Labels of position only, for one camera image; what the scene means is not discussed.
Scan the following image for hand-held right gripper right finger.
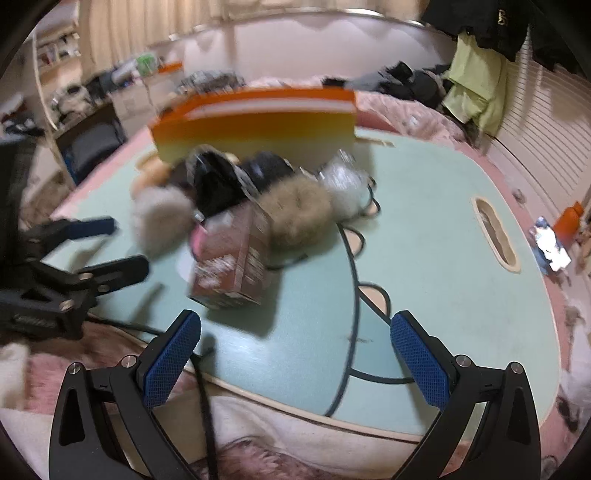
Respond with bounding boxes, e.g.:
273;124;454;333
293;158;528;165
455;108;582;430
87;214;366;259
390;310;542;480

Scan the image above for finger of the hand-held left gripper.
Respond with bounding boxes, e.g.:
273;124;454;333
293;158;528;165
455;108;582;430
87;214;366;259
25;217;116;259
34;255;151;303

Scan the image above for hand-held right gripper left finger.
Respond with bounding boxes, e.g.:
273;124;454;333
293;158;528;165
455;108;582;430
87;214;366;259
48;309;202;480

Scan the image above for light grey fluffy pompom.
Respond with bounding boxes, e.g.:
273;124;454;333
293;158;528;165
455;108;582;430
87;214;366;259
133;187;197;257

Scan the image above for black small object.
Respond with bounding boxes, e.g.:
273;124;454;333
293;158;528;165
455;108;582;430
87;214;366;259
187;203;273;310

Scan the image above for black furry pouch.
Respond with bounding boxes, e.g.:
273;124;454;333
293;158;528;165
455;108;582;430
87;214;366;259
185;148;250;217

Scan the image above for dark blue cloth pouch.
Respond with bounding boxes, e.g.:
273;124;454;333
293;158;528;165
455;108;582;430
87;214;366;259
240;154;296;190

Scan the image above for tan fluffy pompom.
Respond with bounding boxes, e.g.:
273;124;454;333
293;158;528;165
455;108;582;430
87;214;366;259
259;178;333;252

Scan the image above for orange cardboard box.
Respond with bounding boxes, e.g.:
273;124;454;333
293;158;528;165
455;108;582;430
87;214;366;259
150;88;358;164

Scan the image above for clear plastic bag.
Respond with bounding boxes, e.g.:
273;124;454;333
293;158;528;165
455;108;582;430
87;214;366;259
318;150;375;217

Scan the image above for black bag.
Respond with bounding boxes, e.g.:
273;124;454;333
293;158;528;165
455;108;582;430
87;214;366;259
62;122;127;185

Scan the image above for cream fluffy blanket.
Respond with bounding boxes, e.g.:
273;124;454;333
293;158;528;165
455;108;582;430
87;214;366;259
0;323;467;480

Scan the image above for grey clothes pile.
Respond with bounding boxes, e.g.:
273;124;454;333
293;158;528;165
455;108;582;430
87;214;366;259
51;83;114;127

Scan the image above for white drawer cabinet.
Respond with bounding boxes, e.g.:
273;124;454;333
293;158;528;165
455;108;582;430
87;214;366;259
113;76;185;121

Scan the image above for pink bed sheet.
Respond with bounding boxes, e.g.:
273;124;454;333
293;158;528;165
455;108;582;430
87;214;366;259
51;129;587;333

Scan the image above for white crumpled cloth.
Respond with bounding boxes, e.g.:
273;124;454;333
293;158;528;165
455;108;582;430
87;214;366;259
554;295;591;435

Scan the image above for smartphone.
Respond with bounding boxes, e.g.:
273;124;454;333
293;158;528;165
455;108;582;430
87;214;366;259
533;217;572;273

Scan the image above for patterned clothes pile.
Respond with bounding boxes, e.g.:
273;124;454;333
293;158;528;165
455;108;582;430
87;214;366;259
159;69;245;116

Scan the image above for orange bottle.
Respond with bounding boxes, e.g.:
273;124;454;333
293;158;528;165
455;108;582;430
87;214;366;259
554;202;585;241

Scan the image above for cream curtain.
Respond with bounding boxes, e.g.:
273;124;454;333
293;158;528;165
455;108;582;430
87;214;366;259
78;0;430;70

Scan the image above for pink crumpled quilt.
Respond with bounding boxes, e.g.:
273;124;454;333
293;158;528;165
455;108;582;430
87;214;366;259
355;90;481;148

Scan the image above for white louvered door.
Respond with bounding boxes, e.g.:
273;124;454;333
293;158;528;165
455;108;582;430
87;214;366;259
489;51;591;217

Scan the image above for pile of dark clothes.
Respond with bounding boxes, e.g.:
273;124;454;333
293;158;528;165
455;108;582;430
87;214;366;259
323;62;451;109

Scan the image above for light green shirt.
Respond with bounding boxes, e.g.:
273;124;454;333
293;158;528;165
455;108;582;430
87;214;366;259
443;32;509;137

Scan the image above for black printed hanging garment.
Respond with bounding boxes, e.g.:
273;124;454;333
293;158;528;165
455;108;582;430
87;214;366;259
422;0;529;61

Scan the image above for black cable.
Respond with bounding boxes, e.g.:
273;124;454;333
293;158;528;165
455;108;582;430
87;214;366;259
85;314;218;480

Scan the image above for white wall shelf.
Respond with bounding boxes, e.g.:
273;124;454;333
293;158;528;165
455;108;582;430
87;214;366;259
32;28;84;134

